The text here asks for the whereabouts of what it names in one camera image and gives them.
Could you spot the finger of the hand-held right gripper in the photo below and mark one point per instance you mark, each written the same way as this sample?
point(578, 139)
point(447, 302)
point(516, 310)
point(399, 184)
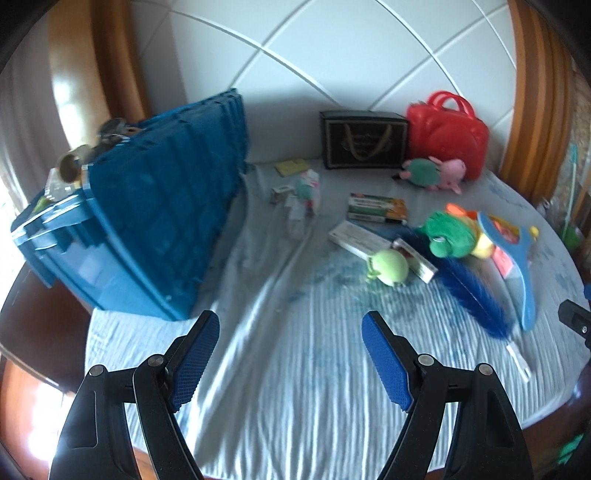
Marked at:
point(577, 321)
point(588, 291)

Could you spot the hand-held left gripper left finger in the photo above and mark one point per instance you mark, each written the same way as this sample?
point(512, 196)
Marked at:
point(194, 364)

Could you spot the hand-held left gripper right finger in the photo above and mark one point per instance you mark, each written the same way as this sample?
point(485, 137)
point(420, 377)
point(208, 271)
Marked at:
point(388, 364)

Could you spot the blue forked plastic paddle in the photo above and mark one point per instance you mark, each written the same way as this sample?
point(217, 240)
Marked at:
point(521, 277)

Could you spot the large pink floral tissue pack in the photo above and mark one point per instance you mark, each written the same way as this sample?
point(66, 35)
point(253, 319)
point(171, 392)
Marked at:
point(503, 263)

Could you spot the green pear plush toy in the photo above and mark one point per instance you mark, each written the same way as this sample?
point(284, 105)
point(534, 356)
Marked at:
point(390, 267)

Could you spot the blue feather duster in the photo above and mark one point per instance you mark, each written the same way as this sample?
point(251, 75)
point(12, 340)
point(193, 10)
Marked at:
point(466, 286)

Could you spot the green frog plush toy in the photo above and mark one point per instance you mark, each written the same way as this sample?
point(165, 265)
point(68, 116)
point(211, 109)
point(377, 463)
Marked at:
point(445, 233)

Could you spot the blue plastic storage crate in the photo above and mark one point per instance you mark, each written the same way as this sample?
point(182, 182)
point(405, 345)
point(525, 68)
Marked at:
point(152, 207)

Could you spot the white lint roller refill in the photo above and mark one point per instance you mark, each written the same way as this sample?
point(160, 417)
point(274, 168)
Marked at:
point(74, 161)

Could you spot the silver metal tool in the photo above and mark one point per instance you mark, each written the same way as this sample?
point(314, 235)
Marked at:
point(113, 129)

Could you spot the white plastic bag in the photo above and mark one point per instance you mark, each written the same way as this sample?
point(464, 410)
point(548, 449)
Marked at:
point(549, 210)

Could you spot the pale blue striped tablecloth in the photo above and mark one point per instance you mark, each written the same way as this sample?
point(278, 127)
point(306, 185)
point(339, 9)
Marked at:
point(300, 392)

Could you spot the green broom stick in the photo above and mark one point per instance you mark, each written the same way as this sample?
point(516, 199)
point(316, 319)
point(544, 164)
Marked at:
point(570, 194)

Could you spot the slim pink and white box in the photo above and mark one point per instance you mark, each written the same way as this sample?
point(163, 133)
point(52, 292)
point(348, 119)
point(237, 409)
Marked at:
point(418, 263)

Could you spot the green plastic item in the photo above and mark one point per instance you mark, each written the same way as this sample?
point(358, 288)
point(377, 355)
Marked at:
point(570, 450)

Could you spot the white and blue medicine box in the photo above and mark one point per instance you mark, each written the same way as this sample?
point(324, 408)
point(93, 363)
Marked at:
point(355, 237)

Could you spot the green and orange medicine box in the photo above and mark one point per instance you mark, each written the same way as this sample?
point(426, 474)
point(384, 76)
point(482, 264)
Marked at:
point(376, 207)

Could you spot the clear plastic bottle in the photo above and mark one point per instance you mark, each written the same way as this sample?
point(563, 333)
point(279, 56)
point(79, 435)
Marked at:
point(295, 217)

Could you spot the small white medicine box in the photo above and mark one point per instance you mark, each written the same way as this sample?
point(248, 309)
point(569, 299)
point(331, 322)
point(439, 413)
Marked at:
point(281, 194)

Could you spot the small pink tissue pack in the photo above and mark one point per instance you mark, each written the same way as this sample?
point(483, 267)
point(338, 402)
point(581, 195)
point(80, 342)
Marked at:
point(307, 189)

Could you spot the pink pig plush toy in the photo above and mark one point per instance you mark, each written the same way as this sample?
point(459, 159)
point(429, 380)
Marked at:
point(422, 173)

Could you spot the red bear-shaped suitcase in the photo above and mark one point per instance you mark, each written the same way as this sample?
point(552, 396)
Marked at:
point(443, 134)

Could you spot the yellow sticky notepad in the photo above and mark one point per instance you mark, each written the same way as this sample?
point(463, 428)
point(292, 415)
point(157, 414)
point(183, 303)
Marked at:
point(291, 167)

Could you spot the curved wooden frame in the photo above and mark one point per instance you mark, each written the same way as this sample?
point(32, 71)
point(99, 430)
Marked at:
point(92, 69)
point(535, 92)

